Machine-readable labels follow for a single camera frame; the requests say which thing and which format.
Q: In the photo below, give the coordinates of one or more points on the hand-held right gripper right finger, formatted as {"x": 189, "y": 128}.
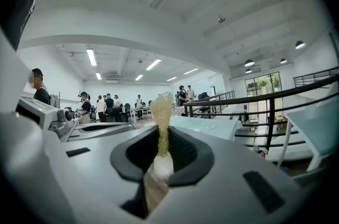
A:
{"x": 225, "y": 191}

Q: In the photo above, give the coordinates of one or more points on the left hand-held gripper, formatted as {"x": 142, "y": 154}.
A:
{"x": 37, "y": 111}

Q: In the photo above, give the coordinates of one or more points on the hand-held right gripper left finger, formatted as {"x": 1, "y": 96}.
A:
{"x": 92, "y": 178}

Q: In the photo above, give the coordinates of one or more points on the yellow sponge piece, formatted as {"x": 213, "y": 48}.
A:
{"x": 162, "y": 117}

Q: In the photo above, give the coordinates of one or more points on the row of ceiling tube lights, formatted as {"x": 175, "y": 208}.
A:
{"x": 91, "y": 57}

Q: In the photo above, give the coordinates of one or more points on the black metal railing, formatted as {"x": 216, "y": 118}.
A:
{"x": 315, "y": 77}
{"x": 270, "y": 125}

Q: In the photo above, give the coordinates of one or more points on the glass entrance doors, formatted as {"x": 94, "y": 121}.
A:
{"x": 262, "y": 96}

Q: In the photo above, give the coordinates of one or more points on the light blue topped white table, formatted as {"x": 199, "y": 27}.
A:
{"x": 315, "y": 130}

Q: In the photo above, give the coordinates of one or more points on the black pendant lamp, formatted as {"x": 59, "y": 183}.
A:
{"x": 249, "y": 62}
{"x": 283, "y": 61}
{"x": 300, "y": 45}
{"x": 248, "y": 71}

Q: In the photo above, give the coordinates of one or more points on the ceiling sensor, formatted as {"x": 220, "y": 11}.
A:
{"x": 221, "y": 19}

